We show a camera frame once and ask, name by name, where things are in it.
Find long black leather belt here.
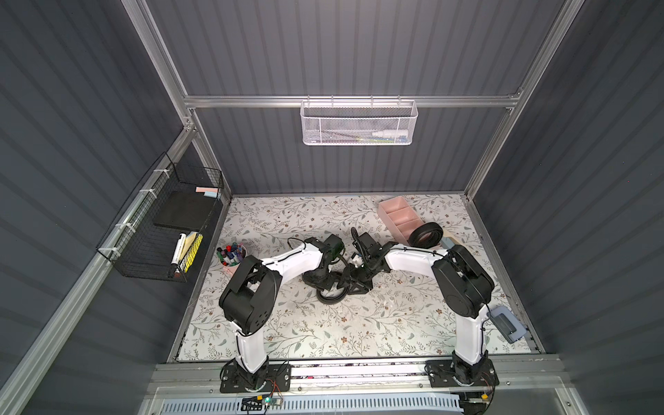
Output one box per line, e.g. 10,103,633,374
408,222,444,249

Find short black leather belt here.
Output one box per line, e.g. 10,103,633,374
316,283,349,305

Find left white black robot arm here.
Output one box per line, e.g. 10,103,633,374
219,234,345,375

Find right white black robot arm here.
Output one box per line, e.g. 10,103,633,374
339,228,496,370

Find pink compartment storage tray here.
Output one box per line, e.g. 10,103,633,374
378,196,425,245

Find pink pen cup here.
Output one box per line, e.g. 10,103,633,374
215,242,247,276

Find beige blue eraser block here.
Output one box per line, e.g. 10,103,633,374
440,236,459,249

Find yellow highlighter pack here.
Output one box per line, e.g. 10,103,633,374
177,232,203,274

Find pastel sticky notes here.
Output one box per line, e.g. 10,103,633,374
195,187,220,198

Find white marker in basket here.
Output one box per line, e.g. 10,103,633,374
171,233,188,266

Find black notebook in basket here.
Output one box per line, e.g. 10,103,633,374
153,191,217,231

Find grey blue stapler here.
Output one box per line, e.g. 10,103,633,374
489,305,527,344

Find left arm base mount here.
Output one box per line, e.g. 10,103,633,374
219,360,292,394

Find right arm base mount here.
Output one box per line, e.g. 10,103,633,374
425,356,500,390

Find white wire mesh basket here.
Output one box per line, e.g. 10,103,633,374
299,98,418,146

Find black wire wall basket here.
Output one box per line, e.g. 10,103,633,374
98,155,225,283

